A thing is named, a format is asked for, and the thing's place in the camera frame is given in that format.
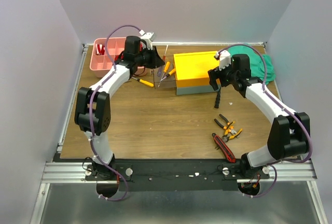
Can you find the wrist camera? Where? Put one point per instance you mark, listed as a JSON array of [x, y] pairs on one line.
[[224, 58], [147, 39]]

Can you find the red white striped item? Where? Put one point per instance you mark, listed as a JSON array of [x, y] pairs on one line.
[[100, 49]]

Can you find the clear acrylic drawer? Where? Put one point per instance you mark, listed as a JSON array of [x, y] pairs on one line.
[[169, 82]]

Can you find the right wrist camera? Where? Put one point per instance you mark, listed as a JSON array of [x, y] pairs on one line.
[[224, 58]]

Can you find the black orange pliers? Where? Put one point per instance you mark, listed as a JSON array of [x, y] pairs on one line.
[[226, 123]]

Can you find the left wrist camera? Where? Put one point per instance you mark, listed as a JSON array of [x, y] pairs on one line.
[[147, 39]]

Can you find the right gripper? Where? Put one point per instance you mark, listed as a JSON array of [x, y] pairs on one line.
[[214, 76]]

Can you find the red black utility knife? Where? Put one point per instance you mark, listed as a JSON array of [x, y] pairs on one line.
[[224, 148]]

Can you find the yellow and grey drawer box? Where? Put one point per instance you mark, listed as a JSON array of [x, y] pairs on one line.
[[191, 74]]

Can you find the small yellow screwdriver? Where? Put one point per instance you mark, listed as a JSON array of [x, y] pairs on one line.
[[173, 71]]

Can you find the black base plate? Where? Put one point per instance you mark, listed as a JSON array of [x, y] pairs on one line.
[[179, 175]]

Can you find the yellow screwdriver on table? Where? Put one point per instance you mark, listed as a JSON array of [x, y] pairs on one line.
[[144, 82]]

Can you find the green cloth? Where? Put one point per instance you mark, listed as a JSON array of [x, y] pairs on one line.
[[256, 63]]

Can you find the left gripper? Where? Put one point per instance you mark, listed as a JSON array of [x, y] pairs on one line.
[[155, 59]]

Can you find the black ribbed tool handle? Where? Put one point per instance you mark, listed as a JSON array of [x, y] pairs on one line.
[[217, 99]]

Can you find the aluminium rail frame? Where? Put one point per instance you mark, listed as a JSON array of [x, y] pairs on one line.
[[154, 157]]

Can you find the pink compartment tray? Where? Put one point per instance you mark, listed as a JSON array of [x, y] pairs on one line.
[[101, 64]]

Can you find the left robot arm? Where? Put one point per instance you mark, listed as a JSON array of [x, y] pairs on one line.
[[93, 111]]

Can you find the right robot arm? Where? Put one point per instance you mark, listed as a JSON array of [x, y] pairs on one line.
[[290, 131]]

